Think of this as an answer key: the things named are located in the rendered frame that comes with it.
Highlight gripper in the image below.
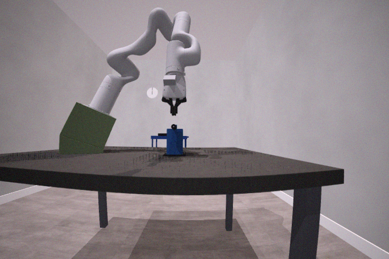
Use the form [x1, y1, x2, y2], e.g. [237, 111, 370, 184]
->
[162, 73, 186, 116]

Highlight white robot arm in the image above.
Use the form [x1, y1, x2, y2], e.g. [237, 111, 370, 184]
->
[86, 8, 201, 117]

